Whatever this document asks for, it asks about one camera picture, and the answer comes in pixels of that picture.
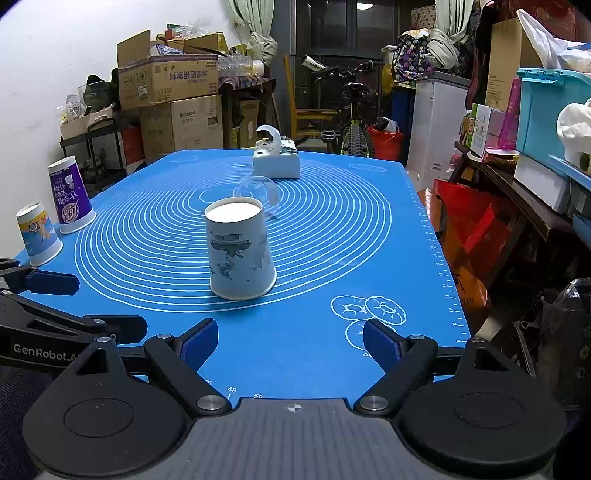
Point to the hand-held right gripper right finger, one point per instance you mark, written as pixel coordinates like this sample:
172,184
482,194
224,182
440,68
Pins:
379,344

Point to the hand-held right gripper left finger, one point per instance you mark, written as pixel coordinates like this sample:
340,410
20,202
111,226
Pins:
199,344

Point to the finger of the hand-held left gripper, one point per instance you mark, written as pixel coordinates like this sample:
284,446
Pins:
124,328
51,282

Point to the white paper cup grey print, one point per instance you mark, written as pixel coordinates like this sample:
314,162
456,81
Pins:
238,249

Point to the blue yellow paper cup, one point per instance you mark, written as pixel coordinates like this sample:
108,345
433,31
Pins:
39,235

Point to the purple paper cup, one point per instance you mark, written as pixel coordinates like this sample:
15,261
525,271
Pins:
69,194

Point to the clear plastic cup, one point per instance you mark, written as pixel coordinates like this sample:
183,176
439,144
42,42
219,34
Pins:
265,194

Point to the person's denim leg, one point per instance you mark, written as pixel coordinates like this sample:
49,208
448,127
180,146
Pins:
18,415

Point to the blue silicone baking mat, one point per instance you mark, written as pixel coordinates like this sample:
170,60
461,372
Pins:
332,230

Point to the red shopping bag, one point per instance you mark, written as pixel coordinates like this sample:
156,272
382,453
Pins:
466,240

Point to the black metal rack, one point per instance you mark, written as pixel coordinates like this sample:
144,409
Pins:
92,147

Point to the black plastic bag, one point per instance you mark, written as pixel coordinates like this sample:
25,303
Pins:
568,341

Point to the white tissue box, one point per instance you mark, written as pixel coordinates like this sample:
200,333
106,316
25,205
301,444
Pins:
277,166

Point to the red bucket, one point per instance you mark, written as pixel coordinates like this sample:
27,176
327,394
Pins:
385,144

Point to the large cardboard box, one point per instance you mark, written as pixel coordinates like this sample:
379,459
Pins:
184,127

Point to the black bicycle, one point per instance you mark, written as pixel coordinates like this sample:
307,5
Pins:
353,134

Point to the white chest freezer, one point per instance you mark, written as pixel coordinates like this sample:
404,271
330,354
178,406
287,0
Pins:
436,129

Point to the open cardboard box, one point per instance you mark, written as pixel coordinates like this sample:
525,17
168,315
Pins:
166,81

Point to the dark wooden side table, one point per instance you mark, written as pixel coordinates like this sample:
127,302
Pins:
244,110

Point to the yellow wooden chair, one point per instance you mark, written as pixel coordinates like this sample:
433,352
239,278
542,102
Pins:
307,117

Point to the white green carton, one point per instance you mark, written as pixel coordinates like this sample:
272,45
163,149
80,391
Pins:
485,129

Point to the pink box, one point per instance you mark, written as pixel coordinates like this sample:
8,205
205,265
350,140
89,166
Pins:
510,115

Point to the turquoise storage bin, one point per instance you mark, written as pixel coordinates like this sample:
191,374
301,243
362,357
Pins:
540,115

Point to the pile of clear plastic bottles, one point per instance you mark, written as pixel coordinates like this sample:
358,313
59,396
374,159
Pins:
238,64

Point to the white cloth bundle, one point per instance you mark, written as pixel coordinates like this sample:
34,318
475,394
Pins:
575,134

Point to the floral purple bag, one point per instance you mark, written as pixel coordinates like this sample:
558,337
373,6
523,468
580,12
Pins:
413,57

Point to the tall cardboard box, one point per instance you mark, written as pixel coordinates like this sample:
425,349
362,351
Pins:
505,60

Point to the pale green curtain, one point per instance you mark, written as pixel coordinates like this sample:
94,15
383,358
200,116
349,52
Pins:
251,27
455,18

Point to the white plastic bag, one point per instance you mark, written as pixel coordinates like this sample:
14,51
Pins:
549,44

